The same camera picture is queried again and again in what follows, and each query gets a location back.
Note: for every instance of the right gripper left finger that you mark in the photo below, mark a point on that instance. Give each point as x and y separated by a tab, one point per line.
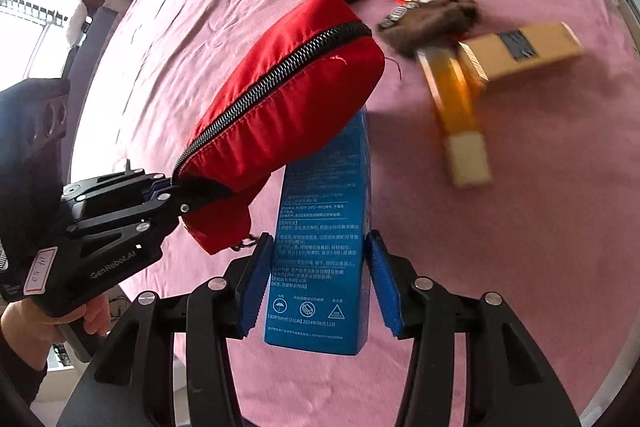
129	380

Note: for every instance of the blue carton box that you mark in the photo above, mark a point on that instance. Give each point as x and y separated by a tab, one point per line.
319	292

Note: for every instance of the red zipper pouch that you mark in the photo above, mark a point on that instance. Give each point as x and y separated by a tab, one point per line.
296	89

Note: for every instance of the brown rolled sock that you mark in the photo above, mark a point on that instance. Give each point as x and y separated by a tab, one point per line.
420	23

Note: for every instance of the pink bed sheet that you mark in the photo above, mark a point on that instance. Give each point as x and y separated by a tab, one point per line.
556	231

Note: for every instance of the gold carton box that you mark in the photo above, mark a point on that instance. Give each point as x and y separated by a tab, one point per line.
494	57

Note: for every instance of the orange clear box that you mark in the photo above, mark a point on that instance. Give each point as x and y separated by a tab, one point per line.
463	139

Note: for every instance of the person's left hand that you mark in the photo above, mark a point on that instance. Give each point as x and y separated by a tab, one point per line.
31	333

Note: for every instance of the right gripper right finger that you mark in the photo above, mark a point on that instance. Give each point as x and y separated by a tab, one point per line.
509	381

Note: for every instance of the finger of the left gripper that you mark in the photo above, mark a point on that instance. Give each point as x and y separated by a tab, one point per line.
134	184
98	214

